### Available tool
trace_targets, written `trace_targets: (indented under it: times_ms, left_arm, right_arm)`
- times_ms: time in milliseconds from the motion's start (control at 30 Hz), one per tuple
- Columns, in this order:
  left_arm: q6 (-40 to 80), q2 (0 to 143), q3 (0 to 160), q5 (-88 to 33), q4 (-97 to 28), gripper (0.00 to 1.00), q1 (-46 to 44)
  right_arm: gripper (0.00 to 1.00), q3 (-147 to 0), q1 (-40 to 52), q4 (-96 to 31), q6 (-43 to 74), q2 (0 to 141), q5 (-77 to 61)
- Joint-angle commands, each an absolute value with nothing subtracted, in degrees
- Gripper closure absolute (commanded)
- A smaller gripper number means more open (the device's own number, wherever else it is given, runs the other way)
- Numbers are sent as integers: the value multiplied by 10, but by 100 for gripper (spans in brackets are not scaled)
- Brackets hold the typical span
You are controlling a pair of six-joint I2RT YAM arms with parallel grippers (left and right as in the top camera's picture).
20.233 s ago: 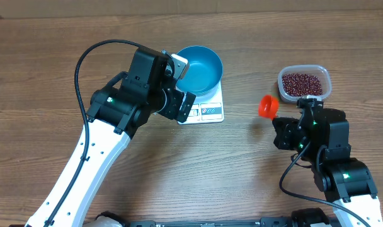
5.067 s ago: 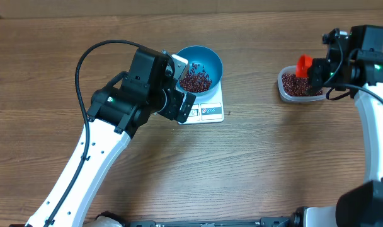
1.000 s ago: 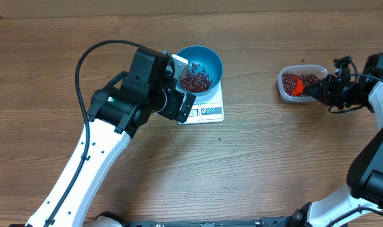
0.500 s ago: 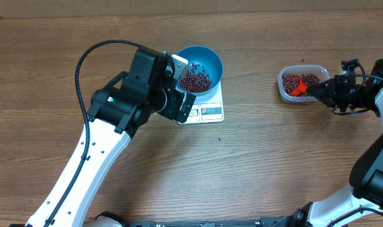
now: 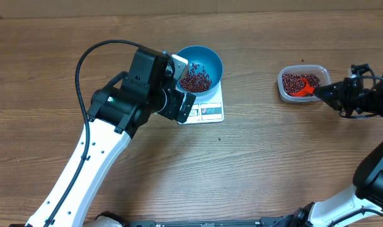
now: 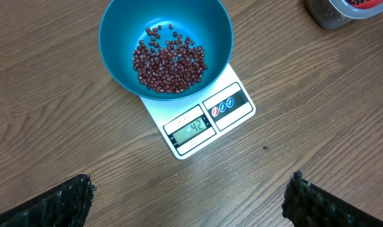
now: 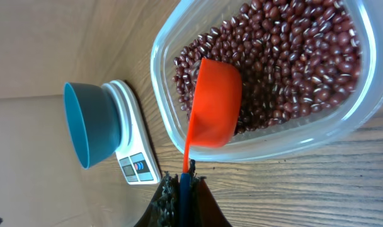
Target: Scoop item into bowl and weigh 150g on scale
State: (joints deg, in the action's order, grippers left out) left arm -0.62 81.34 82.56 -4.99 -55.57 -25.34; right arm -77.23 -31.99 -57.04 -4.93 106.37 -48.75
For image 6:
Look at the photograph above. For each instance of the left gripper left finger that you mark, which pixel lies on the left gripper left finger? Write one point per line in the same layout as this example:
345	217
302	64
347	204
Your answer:
66	205

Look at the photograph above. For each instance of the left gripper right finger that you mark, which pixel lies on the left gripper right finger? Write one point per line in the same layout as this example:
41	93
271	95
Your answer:
305	204

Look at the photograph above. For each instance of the red measuring scoop blue handle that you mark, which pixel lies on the red measuring scoop blue handle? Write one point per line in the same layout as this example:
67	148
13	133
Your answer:
369	4

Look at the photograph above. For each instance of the white digital kitchen scale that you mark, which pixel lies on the white digital kitchen scale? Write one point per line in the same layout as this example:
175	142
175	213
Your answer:
190	124

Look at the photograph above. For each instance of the red beans in bowl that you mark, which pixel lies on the red beans in bowl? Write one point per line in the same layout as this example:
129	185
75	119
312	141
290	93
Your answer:
172	67

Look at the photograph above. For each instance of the blue bowl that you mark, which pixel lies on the blue bowl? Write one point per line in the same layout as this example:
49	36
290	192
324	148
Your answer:
124	24

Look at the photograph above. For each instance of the clear plastic container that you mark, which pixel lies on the clear plastic container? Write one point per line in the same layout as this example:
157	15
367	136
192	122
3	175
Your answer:
332	14

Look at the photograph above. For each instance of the red adzuki beans in container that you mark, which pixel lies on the red adzuki beans in container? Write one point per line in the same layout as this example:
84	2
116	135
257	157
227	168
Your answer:
356	2

